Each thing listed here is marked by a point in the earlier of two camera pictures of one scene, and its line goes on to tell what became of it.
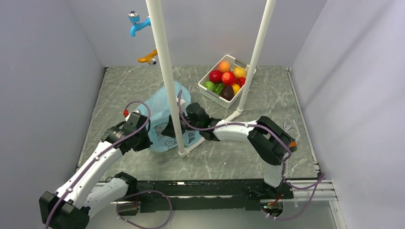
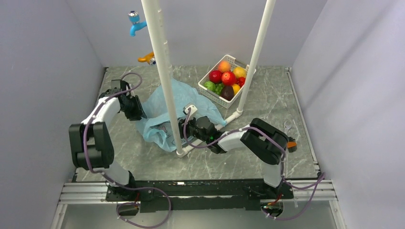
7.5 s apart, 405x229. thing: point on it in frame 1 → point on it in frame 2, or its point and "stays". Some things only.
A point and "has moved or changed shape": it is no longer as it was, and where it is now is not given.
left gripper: (145, 144) → (138, 112)
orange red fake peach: (224, 66) stays
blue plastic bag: (159, 108) has moved or changed shape
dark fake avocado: (227, 92) stays
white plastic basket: (226, 81) stays
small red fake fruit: (240, 81) stays
